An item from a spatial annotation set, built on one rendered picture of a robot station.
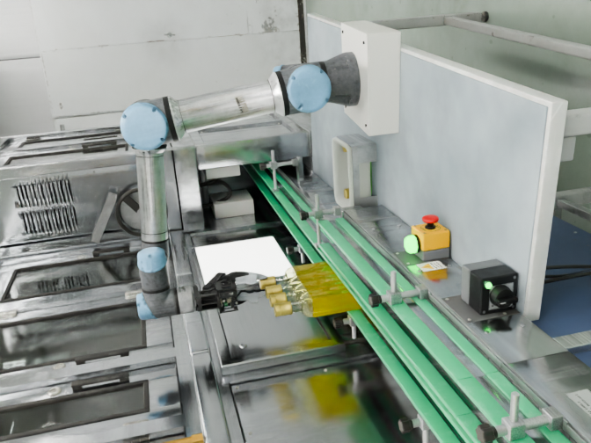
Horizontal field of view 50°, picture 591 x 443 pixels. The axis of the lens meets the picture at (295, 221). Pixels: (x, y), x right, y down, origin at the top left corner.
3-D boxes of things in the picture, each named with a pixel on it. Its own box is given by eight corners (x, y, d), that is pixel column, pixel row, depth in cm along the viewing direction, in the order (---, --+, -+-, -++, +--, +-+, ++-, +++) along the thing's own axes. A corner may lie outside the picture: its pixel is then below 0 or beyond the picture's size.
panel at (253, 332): (275, 240, 254) (192, 253, 247) (275, 233, 253) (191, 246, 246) (346, 352, 172) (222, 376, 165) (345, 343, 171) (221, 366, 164)
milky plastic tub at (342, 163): (358, 197, 214) (334, 200, 213) (356, 133, 207) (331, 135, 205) (376, 213, 198) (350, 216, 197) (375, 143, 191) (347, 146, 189)
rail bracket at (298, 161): (315, 184, 259) (261, 191, 254) (312, 143, 253) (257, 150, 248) (317, 186, 254) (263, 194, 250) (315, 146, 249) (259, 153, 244)
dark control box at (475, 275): (497, 292, 133) (460, 299, 131) (498, 257, 130) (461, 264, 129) (519, 309, 125) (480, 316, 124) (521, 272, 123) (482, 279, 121)
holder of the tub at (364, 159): (361, 212, 216) (339, 215, 215) (358, 133, 207) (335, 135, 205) (378, 228, 200) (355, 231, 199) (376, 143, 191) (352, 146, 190)
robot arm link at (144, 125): (317, 59, 170) (118, 104, 165) (330, 60, 156) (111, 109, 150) (326, 103, 174) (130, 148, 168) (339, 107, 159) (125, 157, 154)
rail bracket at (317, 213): (339, 241, 197) (301, 247, 194) (337, 190, 191) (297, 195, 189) (342, 244, 194) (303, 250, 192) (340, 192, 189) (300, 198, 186)
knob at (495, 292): (509, 303, 125) (519, 310, 121) (488, 307, 124) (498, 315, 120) (510, 282, 123) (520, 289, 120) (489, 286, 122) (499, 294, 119)
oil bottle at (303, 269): (352, 272, 190) (283, 285, 186) (351, 256, 189) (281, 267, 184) (358, 280, 185) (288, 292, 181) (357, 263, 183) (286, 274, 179)
